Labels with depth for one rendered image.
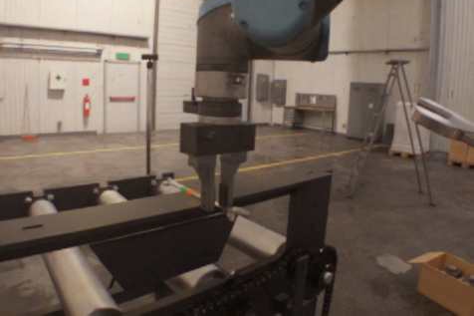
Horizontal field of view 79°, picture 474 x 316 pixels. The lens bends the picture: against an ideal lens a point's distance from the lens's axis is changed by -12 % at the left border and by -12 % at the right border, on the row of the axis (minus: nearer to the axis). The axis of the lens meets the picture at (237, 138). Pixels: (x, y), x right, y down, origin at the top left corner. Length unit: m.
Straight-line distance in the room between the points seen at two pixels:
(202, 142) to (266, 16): 0.24
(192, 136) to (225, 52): 0.14
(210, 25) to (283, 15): 0.20
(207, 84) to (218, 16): 0.11
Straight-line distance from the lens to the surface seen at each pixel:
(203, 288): 0.77
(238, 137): 0.55
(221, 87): 0.51
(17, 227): 0.55
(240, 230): 1.15
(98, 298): 0.80
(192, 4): 11.54
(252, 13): 0.35
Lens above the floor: 1.37
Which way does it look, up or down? 8 degrees down
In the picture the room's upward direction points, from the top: 3 degrees clockwise
